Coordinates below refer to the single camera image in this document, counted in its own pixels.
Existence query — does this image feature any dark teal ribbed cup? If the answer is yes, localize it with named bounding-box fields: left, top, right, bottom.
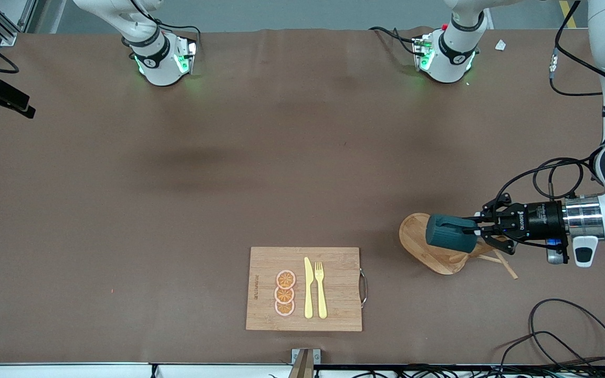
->
left=425, top=213, right=481, bottom=254

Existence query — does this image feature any wooden cup rack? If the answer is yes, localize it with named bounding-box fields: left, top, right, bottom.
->
left=399, top=213, right=519, bottom=280

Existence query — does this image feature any brown table mat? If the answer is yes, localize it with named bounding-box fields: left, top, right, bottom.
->
left=0, top=26, right=605, bottom=365

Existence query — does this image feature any wooden cutting board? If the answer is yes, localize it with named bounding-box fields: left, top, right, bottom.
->
left=245, top=247, right=368, bottom=332

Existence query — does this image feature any yellow plastic fork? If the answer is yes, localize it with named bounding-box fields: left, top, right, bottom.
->
left=315, top=261, right=328, bottom=319

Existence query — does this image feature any yellow plastic knife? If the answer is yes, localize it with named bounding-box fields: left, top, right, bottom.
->
left=304, top=257, right=315, bottom=319

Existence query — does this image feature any black looped cable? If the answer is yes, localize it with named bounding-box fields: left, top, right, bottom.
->
left=492, top=331, right=597, bottom=376
left=528, top=298, right=605, bottom=368

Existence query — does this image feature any black base cable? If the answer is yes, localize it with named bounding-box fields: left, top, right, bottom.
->
left=368, top=25, right=426, bottom=53

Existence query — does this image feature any metal and wood bracket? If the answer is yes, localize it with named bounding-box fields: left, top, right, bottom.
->
left=290, top=348, right=321, bottom=378

